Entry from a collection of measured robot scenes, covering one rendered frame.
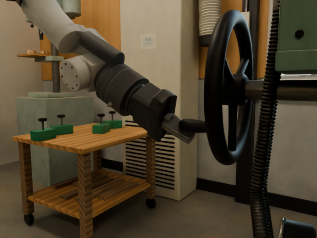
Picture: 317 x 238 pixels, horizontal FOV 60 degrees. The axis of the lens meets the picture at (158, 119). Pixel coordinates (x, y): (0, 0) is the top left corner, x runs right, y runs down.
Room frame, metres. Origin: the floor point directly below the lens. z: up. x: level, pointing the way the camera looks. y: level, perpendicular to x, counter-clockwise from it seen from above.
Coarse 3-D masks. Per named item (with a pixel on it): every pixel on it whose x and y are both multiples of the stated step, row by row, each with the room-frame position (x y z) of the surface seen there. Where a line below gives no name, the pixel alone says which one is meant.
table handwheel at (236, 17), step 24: (216, 24) 0.45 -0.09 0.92; (240, 24) 0.53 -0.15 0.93; (216, 48) 0.42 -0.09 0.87; (240, 48) 0.61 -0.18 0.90; (216, 72) 0.41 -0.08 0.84; (240, 72) 0.57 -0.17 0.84; (216, 96) 0.40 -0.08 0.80; (240, 96) 0.50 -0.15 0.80; (288, 96) 0.47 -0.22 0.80; (312, 96) 0.46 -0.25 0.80; (216, 120) 0.41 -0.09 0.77; (240, 120) 0.62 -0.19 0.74; (216, 144) 0.43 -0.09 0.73; (240, 144) 0.56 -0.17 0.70
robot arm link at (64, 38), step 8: (64, 24) 0.59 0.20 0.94; (72, 24) 0.60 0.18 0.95; (56, 32) 0.58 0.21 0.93; (64, 32) 0.58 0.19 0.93; (72, 32) 0.59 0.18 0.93; (80, 32) 0.60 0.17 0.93; (96, 32) 0.62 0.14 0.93; (56, 40) 0.59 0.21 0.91; (64, 40) 0.59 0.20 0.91; (72, 40) 0.61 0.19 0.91; (104, 40) 0.62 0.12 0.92; (56, 48) 0.61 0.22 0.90; (64, 48) 0.61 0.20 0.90; (72, 48) 0.63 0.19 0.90; (80, 48) 0.63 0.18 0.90
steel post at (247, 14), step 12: (252, 0) 1.80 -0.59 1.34; (252, 12) 1.80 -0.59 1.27; (252, 24) 1.80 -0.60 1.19; (252, 36) 1.80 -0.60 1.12; (252, 48) 1.80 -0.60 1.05; (252, 108) 1.79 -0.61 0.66; (252, 120) 1.79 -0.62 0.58; (252, 132) 1.80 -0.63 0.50; (252, 144) 1.82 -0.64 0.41; (240, 156) 1.82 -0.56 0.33; (252, 156) 1.83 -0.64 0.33; (240, 168) 1.82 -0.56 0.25; (252, 168) 1.84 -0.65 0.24; (240, 180) 1.82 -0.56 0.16; (240, 192) 1.82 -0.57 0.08
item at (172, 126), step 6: (168, 114) 0.50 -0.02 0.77; (174, 114) 0.51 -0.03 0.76; (168, 120) 0.49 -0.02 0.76; (174, 120) 0.50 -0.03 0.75; (180, 120) 0.50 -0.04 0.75; (162, 126) 0.50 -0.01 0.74; (168, 126) 0.49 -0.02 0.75; (174, 126) 0.49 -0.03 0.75; (174, 132) 0.49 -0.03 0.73; (180, 132) 0.48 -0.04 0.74; (186, 138) 0.48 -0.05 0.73
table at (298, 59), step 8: (280, 56) 0.42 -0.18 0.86; (288, 56) 0.41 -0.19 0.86; (296, 56) 0.41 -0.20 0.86; (304, 56) 0.40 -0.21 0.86; (312, 56) 0.40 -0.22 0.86; (280, 64) 0.42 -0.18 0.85; (288, 64) 0.41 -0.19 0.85; (296, 64) 0.41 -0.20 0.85; (304, 64) 0.40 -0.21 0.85; (312, 64) 0.40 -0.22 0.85; (280, 72) 0.46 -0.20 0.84; (288, 72) 0.46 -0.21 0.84; (296, 72) 0.46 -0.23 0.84; (304, 72) 0.46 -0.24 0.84; (312, 72) 0.46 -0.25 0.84
